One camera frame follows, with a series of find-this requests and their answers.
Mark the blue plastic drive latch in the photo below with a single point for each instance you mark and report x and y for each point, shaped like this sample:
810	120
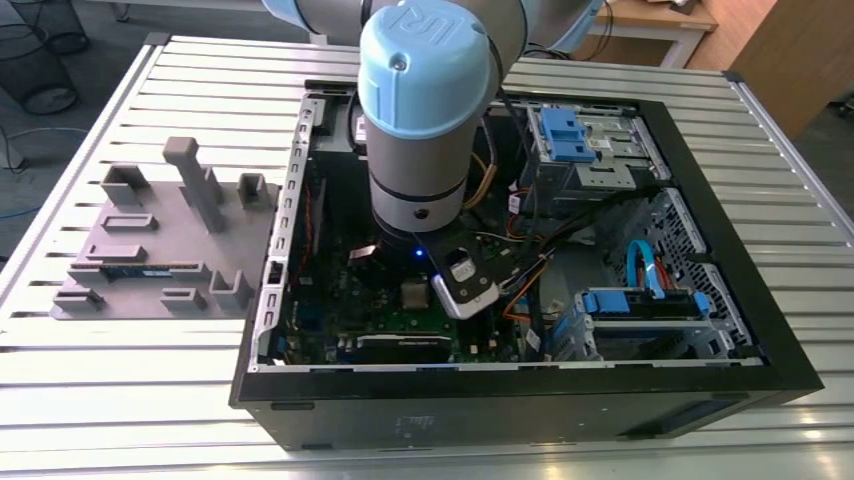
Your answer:
567	135

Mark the blue expansion slot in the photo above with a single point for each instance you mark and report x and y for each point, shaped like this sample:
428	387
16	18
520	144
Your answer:
310	317

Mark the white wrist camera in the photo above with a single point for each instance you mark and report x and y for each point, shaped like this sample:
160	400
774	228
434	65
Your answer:
467	302

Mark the metal optical drive cage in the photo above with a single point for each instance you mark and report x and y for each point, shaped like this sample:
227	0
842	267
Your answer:
600	185

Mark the black RAM slot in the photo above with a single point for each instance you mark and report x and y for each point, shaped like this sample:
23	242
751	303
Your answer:
470	334
491	327

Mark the silver CPU green edge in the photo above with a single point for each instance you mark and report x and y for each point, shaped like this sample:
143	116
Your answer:
416	296

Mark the black graphics card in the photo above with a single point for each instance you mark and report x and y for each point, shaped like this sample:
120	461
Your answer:
400	350

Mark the metal disk bay cage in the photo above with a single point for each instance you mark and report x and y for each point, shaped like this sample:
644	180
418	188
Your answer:
667	330

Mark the grey plastic parts rack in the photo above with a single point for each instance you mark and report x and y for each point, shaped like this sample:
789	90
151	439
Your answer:
180	250

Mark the black PC case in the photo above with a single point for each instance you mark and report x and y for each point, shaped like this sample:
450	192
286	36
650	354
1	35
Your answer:
467	425

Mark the wooden cabinet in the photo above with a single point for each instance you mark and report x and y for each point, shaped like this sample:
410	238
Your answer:
794	60

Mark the CPU socket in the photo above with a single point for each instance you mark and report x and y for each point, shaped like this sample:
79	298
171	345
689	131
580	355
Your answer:
416	311

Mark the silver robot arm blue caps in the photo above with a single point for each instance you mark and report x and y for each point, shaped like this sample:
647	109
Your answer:
414	150

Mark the RAM stick blue label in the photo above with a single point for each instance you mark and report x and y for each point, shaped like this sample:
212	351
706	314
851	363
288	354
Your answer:
136	273

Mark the black mesh waste bin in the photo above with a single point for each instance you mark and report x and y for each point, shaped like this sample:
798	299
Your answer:
69	30
40	75

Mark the wooden desk white legs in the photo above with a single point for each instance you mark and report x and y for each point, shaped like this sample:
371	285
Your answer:
667	20

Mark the green motherboard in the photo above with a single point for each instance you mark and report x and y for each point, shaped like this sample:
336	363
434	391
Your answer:
380	322

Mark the hard disk in blue carrier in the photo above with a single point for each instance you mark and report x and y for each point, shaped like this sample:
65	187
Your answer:
607	302

